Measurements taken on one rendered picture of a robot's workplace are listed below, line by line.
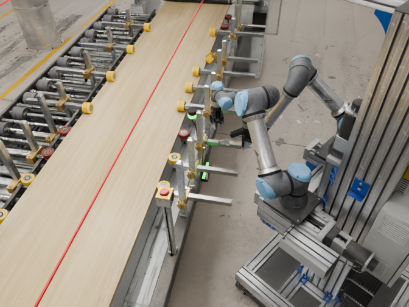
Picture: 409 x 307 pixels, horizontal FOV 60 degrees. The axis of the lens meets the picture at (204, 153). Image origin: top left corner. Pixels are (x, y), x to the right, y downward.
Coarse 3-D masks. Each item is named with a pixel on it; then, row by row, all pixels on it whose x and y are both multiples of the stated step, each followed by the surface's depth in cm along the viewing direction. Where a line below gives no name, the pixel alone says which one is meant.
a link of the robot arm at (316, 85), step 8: (296, 56) 196; (304, 56) 195; (296, 64) 189; (304, 64) 189; (312, 72) 193; (312, 80) 194; (320, 80) 197; (312, 88) 198; (320, 88) 197; (328, 88) 199; (320, 96) 201; (328, 96) 200; (336, 96) 201; (328, 104) 203; (336, 104) 202; (344, 104) 203; (336, 112) 205; (336, 120) 210
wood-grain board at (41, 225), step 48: (144, 48) 339; (192, 48) 337; (96, 96) 282; (144, 96) 281; (192, 96) 280; (96, 144) 241; (144, 144) 240; (48, 192) 210; (144, 192) 209; (0, 240) 187; (48, 240) 187; (96, 240) 186; (0, 288) 168; (48, 288) 168; (96, 288) 167
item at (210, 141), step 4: (184, 140) 251; (196, 140) 249; (208, 140) 248; (212, 140) 248; (216, 140) 248; (208, 144) 249; (212, 144) 248; (216, 144) 247; (220, 144) 247; (224, 144) 246; (232, 144) 244; (236, 144) 244; (240, 144) 244; (240, 148) 245
